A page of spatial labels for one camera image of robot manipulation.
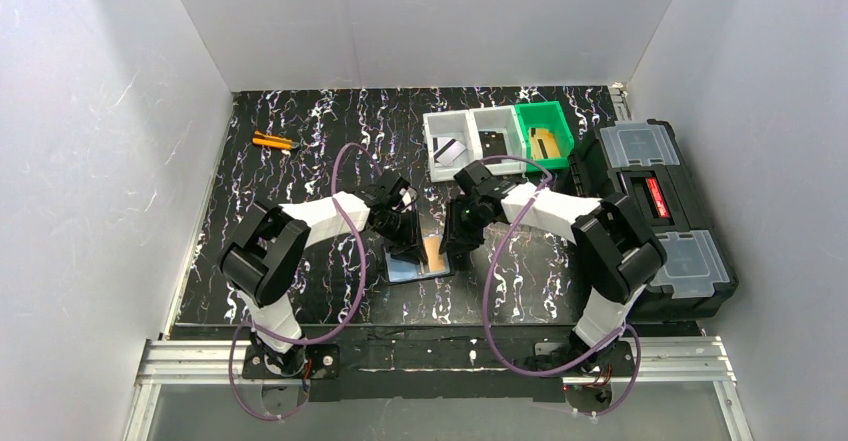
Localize black leather card holder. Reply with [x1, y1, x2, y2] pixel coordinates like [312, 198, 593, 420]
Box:
[384, 249, 456, 285]

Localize orange credit card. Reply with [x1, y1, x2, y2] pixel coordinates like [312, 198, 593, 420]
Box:
[423, 235, 449, 274]

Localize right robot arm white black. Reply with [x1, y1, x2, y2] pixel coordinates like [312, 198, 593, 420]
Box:
[440, 161, 668, 354]

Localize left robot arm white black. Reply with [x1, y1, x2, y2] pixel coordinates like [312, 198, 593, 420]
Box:
[218, 170, 428, 356]

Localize white card magnetic stripe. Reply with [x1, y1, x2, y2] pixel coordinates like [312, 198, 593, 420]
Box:
[432, 137, 467, 167]

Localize black card in bin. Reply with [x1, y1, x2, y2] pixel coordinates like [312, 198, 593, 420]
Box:
[478, 131, 508, 157]

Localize tan cards in green bin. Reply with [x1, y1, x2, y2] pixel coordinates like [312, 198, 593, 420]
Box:
[528, 127, 562, 161]

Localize left white bin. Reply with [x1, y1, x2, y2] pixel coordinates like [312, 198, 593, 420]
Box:
[423, 110, 483, 183]

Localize white bin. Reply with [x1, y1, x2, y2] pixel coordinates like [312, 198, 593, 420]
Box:
[470, 105, 527, 158]
[423, 110, 483, 183]

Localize middle white bin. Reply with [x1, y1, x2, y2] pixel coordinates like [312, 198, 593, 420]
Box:
[470, 105, 527, 158]

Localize green bin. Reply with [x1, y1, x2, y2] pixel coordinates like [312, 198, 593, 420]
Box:
[514, 101, 575, 171]

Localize black toolbox clear lids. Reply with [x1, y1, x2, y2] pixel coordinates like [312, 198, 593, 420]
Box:
[564, 119, 738, 322]

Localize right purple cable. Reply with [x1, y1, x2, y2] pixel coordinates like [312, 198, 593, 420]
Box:
[474, 154, 643, 418]

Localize purple cable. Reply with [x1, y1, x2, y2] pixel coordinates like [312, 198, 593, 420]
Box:
[227, 142, 386, 422]
[474, 154, 643, 418]

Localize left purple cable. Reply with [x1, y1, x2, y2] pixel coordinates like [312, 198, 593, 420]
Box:
[227, 142, 386, 422]

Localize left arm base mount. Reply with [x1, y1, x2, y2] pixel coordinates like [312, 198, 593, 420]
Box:
[236, 344, 340, 416]

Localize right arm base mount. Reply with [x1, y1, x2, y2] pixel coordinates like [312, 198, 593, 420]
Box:
[559, 340, 641, 419]

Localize aluminium frame rail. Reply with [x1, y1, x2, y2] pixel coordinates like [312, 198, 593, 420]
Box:
[124, 331, 752, 440]

